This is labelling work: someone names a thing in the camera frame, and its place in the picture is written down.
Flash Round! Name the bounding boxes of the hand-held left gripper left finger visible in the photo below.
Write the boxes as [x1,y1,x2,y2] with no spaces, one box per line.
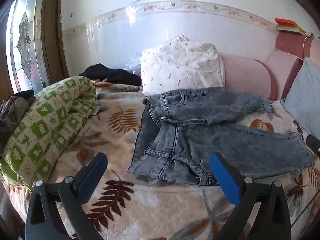
[25,152,108,240]

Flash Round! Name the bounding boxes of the light blue quilted pillow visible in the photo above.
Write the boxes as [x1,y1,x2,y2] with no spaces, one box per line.
[281,57,320,140]

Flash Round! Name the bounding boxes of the green patterned quilt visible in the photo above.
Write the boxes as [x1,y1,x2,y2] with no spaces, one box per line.
[0,76,98,193]

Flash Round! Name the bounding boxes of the purple plastic bag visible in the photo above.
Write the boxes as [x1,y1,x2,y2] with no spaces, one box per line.
[125,52,143,77]

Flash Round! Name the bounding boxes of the black garment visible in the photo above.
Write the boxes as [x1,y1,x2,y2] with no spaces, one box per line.
[79,64,142,87]

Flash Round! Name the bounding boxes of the stained glass window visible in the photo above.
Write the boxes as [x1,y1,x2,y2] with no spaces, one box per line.
[6,0,50,93]

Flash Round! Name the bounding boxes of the grey denim pants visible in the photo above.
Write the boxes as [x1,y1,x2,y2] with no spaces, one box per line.
[127,87,315,187]

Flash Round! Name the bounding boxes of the leaf-print blanket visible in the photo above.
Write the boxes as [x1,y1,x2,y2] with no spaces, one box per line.
[5,82,320,240]

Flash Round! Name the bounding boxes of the stack of books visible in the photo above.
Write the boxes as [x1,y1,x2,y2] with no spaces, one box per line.
[275,18,307,35]

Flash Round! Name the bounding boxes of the pink padded headboard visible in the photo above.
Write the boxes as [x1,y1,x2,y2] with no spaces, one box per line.
[220,32,320,102]

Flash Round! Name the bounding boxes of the white leaf-print pillow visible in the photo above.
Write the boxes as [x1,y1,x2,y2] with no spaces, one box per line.
[140,34,225,97]

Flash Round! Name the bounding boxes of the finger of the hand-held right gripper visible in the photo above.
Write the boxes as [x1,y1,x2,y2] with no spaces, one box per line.
[305,134,320,153]

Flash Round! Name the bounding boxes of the olive dark cloth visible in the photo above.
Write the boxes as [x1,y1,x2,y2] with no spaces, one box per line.
[0,89,35,155]

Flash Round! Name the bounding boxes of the white cord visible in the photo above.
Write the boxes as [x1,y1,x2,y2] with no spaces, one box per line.
[301,34,314,60]

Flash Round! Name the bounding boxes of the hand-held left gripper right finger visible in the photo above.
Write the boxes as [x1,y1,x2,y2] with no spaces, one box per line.
[209,152,292,240]

